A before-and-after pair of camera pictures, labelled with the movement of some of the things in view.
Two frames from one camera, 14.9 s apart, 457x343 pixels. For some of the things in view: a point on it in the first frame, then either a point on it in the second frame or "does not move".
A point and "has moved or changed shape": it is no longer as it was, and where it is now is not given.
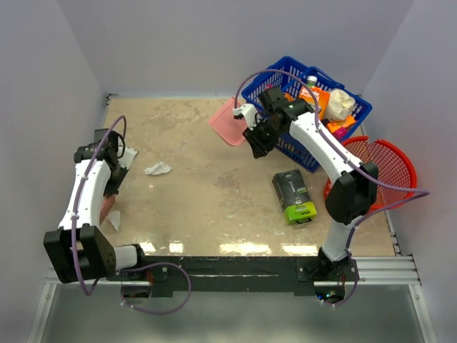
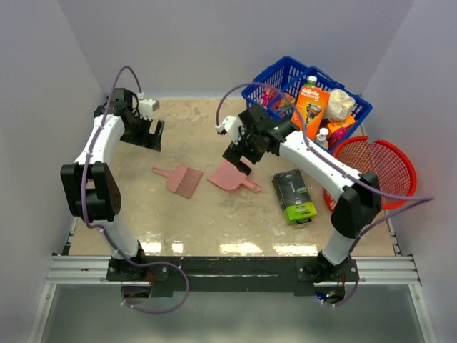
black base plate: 274,274 does not move
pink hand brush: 108,203 has moved or changed shape
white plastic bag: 339,106 does not move
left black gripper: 113,188 → 148,140
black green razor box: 293,197 does not move
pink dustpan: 229,129 → 228,176
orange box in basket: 334,126 does not move
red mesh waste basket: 393,166 does not move
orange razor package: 323,97 does not move
